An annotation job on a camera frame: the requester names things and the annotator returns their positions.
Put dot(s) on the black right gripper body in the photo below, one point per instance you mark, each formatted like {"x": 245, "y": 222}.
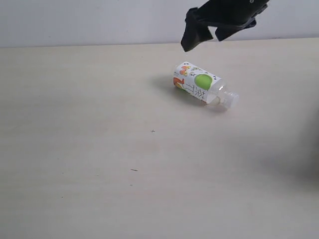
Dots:
{"x": 237, "y": 14}

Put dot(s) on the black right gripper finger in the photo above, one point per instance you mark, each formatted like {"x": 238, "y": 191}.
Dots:
{"x": 225, "y": 31}
{"x": 195, "y": 33}

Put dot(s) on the green apple label tea bottle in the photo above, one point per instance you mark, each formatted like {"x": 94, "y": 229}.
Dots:
{"x": 203, "y": 85}

